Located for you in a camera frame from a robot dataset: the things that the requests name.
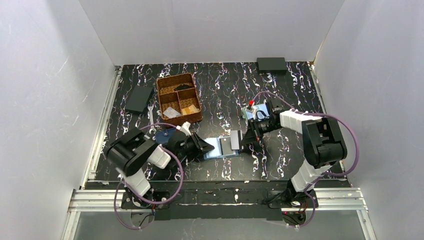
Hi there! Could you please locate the white credit card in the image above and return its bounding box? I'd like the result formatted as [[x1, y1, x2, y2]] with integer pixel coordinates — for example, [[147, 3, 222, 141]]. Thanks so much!
[[230, 130, 243, 151], [163, 107, 182, 119]]

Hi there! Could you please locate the blue card holder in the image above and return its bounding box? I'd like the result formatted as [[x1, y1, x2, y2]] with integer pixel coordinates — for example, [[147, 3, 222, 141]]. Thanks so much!
[[203, 136, 239, 160]]

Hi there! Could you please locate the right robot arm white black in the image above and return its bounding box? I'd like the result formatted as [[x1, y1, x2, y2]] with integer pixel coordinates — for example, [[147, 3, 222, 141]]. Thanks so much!
[[241, 99, 347, 194]]

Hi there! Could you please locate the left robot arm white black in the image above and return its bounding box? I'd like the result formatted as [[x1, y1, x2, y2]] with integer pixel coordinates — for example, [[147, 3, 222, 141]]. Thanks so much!
[[106, 126, 215, 196]]

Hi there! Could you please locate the black card in holder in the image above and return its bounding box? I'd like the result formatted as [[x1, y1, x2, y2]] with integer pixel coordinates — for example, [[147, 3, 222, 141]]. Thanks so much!
[[219, 137, 237, 157]]

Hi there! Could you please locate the black card in basket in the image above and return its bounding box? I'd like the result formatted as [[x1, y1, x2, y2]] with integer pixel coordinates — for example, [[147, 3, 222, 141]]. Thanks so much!
[[173, 84, 195, 92]]

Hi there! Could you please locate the dark blue pouch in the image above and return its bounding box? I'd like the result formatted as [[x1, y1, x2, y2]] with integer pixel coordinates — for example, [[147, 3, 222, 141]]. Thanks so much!
[[154, 128, 176, 145]]

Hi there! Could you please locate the tan item in basket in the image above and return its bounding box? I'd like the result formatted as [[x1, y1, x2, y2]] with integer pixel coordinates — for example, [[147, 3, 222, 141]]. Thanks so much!
[[181, 104, 200, 116]]

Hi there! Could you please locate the brown wicker divided basket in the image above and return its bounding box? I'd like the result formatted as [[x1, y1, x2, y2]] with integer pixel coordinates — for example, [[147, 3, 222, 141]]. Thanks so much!
[[156, 73, 203, 125]]

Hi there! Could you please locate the silver wrench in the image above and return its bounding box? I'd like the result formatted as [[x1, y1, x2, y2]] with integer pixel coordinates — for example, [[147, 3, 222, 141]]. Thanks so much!
[[147, 104, 156, 135]]

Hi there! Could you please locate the black box back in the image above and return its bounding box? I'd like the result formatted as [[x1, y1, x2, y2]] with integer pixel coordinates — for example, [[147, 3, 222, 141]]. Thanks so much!
[[256, 57, 288, 73]]

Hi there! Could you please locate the black box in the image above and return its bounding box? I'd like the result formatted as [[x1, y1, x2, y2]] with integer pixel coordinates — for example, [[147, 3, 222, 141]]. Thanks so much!
[[125, 86, 154, 115], [256, 57, 288, 73]]

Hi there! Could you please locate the black box left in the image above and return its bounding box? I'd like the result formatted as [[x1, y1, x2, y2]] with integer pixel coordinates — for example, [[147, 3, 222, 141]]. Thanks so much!
[[125, 86, 154, 115]]

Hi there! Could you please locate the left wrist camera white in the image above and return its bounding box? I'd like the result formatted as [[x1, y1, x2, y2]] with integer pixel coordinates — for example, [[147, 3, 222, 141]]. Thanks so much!
[[176, 121, 192, 136]]

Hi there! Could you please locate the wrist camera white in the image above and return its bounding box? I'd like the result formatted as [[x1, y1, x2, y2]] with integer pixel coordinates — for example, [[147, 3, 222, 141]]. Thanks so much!
[[246, 100, 266, 121], [176, 121, 192, 136]]

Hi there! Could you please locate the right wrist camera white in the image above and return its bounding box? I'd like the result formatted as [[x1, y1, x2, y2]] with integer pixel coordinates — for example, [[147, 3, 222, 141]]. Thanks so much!
[[246, 100, 266, 121]]

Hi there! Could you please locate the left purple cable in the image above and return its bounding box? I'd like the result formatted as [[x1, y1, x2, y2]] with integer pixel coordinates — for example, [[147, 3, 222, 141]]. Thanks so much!
[[113, 122, 185, 231]]

